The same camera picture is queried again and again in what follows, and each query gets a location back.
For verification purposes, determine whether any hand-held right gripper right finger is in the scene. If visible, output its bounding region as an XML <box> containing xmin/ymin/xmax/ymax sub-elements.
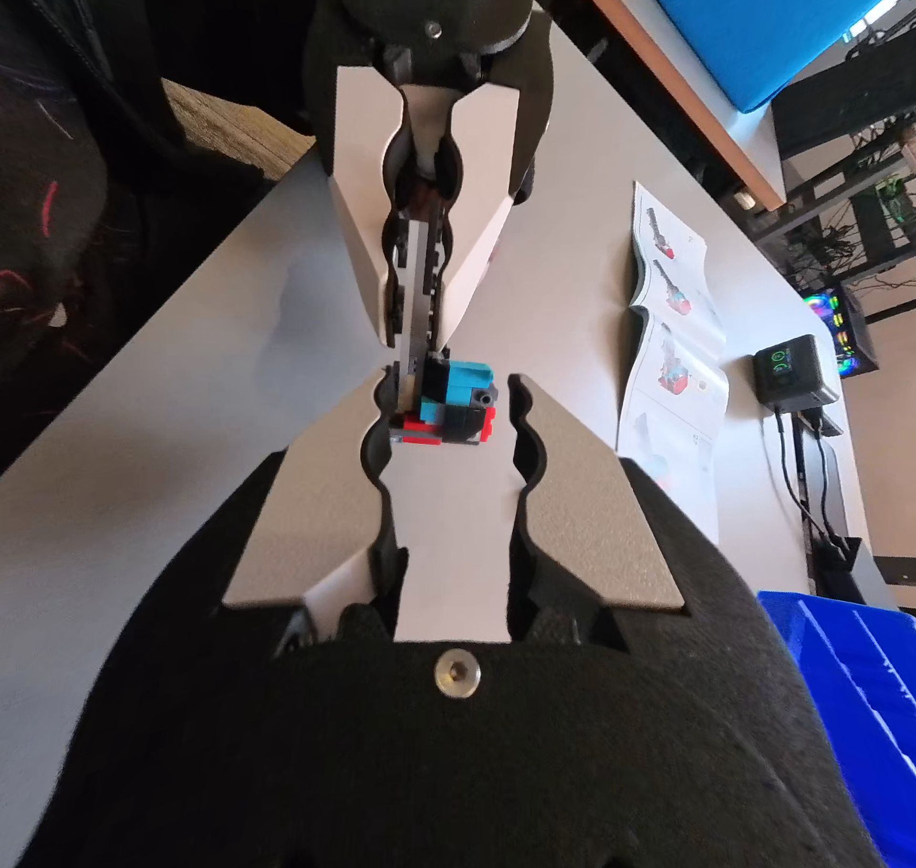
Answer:
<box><xmin>505</xmin><ymin>373</ymin><xmax>689</xmax><ymax>643</ymax></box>

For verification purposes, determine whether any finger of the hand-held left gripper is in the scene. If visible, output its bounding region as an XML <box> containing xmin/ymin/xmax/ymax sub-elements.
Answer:
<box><xmin>328</xmin><ymin>65</ymin><xmax>412</xmax><ymax>350</ymax></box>
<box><xmin>433</xmin><ymin>82</ymin><xmax>522</xmax><ymax>350</ymax></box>

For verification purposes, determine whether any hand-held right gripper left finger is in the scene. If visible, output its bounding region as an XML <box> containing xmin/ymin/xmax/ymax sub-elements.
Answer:
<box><xmin>220</xmin><ymin>363</ymin><xmax>410</xmax><ymax>641</ymax></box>

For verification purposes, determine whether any multicolour toy brick model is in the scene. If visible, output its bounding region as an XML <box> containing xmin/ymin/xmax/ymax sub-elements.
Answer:
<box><xmin>388</xmin><ymin>188</ymin><xmax>498</xmax><ymax>448</ymax></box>

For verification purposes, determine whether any person's left forearm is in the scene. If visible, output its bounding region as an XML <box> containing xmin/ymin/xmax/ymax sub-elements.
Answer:
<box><xmin>139</xmin><ymin>0</ymin><xmax>344</xmax><ymax>128</ymax></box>

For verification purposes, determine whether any white desk wooden edge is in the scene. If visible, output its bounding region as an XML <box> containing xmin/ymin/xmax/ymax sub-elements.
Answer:
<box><xmin>557</xmin><ymin>0</ymin><xmax>788</xmax><ymax>212</ymax></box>

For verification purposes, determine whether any toy brick instruction booklet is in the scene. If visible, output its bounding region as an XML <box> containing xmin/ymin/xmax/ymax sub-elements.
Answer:
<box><xmin>617</xmin><ymin>181</ymin><xmax>731</xmax><ymax>547</ymax></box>

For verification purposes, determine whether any black charger green display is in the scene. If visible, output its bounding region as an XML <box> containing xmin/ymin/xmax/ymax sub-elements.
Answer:
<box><xmin>753</xmin><ymin>335</ymin><xmax>840</xmax><ymax>414</ymax></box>

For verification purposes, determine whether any person's black jacket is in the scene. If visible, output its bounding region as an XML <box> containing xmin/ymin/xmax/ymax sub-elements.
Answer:
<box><xmin>0</xmin><ymin>0</ymin><xmax>180</xmax><ymax>475</ymax></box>

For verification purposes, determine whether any blue fabric box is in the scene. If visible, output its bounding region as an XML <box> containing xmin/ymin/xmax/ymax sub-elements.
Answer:
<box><xmin>642</xmin><ymin>0</ymin><xmax>895</xmax><ymax>114</ymax></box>

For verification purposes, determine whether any computer with rainbow lights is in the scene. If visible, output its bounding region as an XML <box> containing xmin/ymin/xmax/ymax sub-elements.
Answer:
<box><xmin>801</xmin><ymin>284</ymin><xmax>881</xmax><ymax>378</ymax></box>

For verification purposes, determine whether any blue plastic storage bin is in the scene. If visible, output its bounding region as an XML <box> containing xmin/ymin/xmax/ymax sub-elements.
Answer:
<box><xmin>757</xmin><ymin>590</ymin><xmax>916</xmax><ymax>868</ymax></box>

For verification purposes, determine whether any black flat panel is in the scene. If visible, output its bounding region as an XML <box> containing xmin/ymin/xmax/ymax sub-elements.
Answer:
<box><xmin>771</xmin><ymin>38</ymin><xmax>916</xmax><ymax>160</ymax></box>

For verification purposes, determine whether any black metal equipment rack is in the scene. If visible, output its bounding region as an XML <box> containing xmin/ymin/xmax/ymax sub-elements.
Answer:
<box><xmin>737</xmin><ymin>131</ymin><xmax>916</xmax><ymax>289</ymax></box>

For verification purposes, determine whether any black cable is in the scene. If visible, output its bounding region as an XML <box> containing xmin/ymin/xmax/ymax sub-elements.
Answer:
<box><xmin>775</xmin><ymin>410</ymin><xmax>842</xmax><ymax>561</ymax></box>
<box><xmin>809</xmin><ymin>424</ymin><xmax>860</xmax><ymax>561</ymax></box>

